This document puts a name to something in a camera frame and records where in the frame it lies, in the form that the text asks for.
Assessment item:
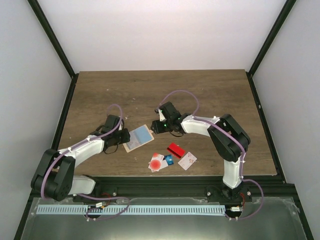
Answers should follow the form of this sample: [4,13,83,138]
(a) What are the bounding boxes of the beige leather card holder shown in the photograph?
[123,124,154,153]

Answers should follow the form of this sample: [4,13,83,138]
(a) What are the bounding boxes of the red card black stripe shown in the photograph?
[167,142,186,159]

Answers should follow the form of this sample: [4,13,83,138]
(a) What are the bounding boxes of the white card red circle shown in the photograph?
[148,153,169,173]

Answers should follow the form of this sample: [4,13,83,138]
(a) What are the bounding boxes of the white card pink pattern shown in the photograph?
[178,152,197,171]

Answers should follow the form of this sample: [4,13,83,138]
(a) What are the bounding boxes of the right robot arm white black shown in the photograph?
[150,101,251,202]

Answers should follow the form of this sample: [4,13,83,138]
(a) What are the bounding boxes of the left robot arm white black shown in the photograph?
[30,115,130,202]

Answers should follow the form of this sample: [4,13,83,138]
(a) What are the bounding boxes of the blue white card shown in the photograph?
[163,154,174,166]

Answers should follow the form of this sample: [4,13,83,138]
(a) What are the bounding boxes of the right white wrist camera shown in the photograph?
[155,108,167,122]

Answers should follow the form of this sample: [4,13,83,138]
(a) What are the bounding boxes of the black aluminium front rail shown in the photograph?
[31,174,296,201]

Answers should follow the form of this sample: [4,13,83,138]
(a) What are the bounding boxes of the light blue slotted cable duct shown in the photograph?
[36,204,226,216]

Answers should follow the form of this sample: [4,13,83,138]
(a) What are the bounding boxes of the left black frame post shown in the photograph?
[27,0,77,78]

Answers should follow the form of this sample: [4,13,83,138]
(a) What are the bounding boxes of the black frame post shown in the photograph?
[247,0,297,76]
[27,0,77,78]

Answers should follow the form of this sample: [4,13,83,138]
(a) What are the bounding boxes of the right black frame post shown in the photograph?
[247,0,297,76]

